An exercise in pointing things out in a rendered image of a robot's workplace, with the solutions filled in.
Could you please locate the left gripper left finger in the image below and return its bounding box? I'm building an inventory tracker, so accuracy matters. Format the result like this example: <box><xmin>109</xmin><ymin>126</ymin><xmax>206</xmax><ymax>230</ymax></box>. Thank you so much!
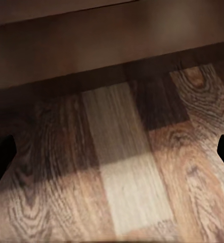
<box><xmin>0</xmin><ymin>135</ymin><xmax>17</xmax><ymax>180</ymax></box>

